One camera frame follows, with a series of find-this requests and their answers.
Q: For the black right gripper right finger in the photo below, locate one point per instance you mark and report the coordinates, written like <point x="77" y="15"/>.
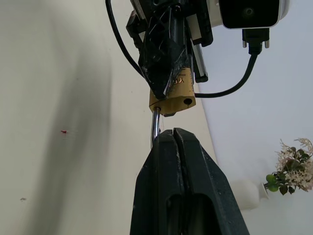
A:
<point x="210" y="191"/>

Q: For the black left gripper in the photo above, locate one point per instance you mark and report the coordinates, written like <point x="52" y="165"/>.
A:
<point x="171" y="9"/>

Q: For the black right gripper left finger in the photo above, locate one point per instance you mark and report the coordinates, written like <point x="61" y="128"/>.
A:
<point x="156" y="186"/>

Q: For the brass padlock with steel shackle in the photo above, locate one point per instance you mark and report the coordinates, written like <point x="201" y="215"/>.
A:
<point x="179" y="98"/>

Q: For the white vase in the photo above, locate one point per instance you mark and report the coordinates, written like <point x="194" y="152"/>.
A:
<point x="247" y="194"/>

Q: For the artificial flower bouquet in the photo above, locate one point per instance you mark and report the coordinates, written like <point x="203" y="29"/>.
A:
<point x="293" y="166"/>

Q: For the small red scrap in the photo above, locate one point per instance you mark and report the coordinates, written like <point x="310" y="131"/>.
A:
<point x="64" y="132"/>

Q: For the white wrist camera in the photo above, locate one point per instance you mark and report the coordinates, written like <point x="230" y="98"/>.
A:
<point x="254" y="12"/>

